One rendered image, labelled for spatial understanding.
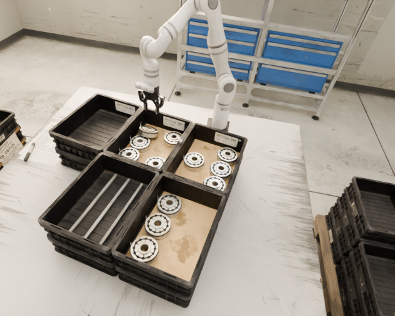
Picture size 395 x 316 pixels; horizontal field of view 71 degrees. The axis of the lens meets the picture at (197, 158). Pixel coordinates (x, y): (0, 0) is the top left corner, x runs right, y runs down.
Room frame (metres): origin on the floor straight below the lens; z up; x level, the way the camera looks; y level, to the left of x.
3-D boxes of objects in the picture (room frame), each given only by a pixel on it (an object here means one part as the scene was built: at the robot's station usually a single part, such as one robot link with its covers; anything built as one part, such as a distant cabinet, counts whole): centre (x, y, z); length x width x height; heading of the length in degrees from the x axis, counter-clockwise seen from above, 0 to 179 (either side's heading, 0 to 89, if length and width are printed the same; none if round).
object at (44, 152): (1.12, 0.84, 0.70); 0.33 x 0.23 x 0.01; 175
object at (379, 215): (1.06, -1.13, 0.37); 0.40 x 0.30 x 0.45; 175
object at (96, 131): (1.11, 0.53, 0.87); 0.40 x 0.30 x 0.11; 165
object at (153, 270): (0.57, 0.06, 0.92); 0.40 x 0.30 x 0.02; 165
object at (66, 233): (0.65, 0.35, 0.92); 0.40 x 0.30 x 0.02; 165
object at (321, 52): (2.81, -0.89, 0.60); 0.72 x 0.03 x 0.56; 85
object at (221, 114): (1.35, -0.10, 0.89); 0.09 x 0.09 x 0.17; 84
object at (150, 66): (1.14, 0.26, 1.28); 0.09 x 0.07 x 0.15; 45
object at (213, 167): (0.93, -0.12, 0.86); 0.10 x 0.10 x 0.01
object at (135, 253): (0.48, 0.15, 0.86); 0.10 x 0.10 x 0.01
